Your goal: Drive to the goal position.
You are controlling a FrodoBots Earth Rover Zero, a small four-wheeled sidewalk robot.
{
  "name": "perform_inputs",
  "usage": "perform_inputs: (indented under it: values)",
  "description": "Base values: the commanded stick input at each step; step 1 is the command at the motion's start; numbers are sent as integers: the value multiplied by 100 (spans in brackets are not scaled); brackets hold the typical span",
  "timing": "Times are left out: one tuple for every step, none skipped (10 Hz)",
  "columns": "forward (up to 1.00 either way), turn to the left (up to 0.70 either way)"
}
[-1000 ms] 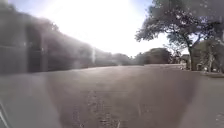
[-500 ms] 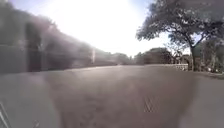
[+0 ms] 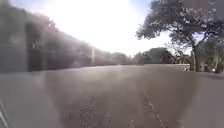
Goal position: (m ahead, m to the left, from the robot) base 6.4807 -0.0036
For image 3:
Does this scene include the row of dark trees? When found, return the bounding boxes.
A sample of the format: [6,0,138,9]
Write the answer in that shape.
[0,2,134,74]

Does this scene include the grey asphalt road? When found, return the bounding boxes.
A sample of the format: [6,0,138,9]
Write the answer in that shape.
[0,63,224,128]

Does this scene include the large spreading tree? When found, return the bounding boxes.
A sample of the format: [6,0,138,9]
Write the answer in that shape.
[135,0,224,73]

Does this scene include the green bushes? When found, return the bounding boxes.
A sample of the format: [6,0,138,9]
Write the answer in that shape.
[196,39,224,75]

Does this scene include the distant round trees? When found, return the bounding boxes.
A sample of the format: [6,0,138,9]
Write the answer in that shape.
[133,46,176,66]

